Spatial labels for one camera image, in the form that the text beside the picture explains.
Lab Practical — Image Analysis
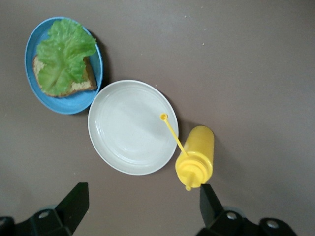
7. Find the beige round plate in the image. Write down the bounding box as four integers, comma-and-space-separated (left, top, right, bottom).
88, 80, 180, 176

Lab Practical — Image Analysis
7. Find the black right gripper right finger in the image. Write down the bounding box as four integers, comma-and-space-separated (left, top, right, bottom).
196, 183, 298, 236

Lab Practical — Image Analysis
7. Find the blue round plate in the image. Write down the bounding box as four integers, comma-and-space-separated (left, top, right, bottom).
24, 16, 103, 116

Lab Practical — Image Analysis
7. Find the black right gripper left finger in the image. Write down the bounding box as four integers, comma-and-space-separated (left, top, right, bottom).
0, 181, 89, 236

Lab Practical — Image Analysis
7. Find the green lettuce leaf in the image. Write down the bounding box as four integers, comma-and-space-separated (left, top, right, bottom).
36, 17, 97, 97

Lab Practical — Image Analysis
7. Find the brown bread slice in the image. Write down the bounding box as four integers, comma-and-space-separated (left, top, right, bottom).
32, 55, 98, 98

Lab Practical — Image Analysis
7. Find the yellow mustard squeeze bottle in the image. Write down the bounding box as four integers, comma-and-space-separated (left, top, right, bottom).
159, 113, 215, 192

